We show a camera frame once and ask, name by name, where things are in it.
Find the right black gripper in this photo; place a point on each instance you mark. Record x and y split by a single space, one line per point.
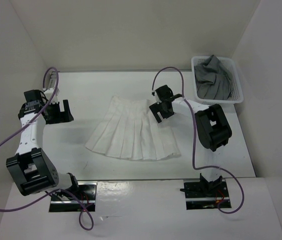
155 108

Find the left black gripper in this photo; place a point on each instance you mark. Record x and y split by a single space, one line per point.
62 116

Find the white pleated skirt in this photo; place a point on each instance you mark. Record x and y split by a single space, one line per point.
129 131

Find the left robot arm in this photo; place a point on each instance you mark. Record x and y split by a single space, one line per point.
14 166

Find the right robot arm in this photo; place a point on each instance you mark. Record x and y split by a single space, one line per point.
210 125

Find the grey skirt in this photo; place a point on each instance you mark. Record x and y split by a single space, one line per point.
213 80

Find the white plastic basket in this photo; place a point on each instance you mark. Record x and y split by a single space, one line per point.
236 94

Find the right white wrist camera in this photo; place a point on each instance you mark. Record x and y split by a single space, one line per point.
157 94

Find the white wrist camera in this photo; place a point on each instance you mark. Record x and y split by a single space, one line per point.
51 93
157 94

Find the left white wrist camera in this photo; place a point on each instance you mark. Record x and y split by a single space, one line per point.
51 93

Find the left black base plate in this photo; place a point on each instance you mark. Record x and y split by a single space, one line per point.
64 203

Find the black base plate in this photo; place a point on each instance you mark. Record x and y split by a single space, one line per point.
196 199
64 203

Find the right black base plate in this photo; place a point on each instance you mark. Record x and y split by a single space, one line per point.
196 199

